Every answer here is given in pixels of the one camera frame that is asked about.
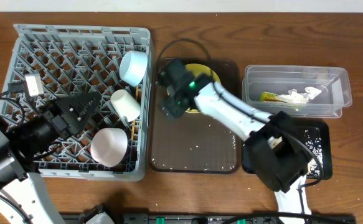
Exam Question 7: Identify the wooden chopstick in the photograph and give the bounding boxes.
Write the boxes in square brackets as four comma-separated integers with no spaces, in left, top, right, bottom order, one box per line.
[135,86,139,101]
[131,120,135,142]

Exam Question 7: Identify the white cup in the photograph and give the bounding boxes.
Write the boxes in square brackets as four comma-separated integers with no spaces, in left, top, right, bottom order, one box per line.
[110,90,141,122]

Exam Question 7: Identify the light blue bowl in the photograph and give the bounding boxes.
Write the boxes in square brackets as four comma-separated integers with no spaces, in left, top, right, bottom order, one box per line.
[119,51,148,86]

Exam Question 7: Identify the yellow green snack wrapper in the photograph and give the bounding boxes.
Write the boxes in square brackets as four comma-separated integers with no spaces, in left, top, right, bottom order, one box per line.
[260,91,285,103]

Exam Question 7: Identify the white tissue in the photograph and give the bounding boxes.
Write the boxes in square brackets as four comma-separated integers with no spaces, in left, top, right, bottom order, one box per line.
[278,86,322,104]

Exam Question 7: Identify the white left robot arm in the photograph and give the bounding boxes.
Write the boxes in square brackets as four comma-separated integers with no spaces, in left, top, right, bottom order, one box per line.
[0,73,101,223]

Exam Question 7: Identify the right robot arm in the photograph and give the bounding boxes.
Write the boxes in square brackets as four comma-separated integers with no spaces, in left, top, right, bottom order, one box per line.
[155,58,319,223]

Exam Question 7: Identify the grey plastic dishwasher rack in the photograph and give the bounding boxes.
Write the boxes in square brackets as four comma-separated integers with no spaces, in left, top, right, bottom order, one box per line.
[0,24,154,181]

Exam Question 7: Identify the yellow plate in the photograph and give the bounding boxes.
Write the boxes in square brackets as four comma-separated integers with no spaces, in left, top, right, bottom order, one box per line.
[185,63,220,113]

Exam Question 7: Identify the dark brown serving tray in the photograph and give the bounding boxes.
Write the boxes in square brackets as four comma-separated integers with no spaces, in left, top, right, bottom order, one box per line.
[148,57,242,174]

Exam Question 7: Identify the clear plastic container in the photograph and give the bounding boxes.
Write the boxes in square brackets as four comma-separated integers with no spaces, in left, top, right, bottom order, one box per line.
[242,65,352,118]

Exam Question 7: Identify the black plastic tray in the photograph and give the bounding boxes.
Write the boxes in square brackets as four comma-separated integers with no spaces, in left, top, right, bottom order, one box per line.
[242,118,333,180]

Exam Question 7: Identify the spilled rice and peanuts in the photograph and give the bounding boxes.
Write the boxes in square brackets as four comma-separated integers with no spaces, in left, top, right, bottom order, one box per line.
[303,127,323,179]

